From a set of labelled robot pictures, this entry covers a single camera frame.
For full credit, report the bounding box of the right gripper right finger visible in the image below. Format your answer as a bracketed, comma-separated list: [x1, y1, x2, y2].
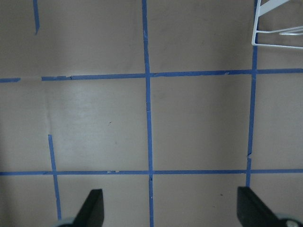
[237, 187, 284, 227]

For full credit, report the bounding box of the white wire cup rack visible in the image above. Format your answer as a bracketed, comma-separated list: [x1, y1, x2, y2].
[251, 0, 303, 50]

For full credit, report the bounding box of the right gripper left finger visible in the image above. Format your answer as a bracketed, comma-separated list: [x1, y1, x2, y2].
[73, 189, 105, 227]

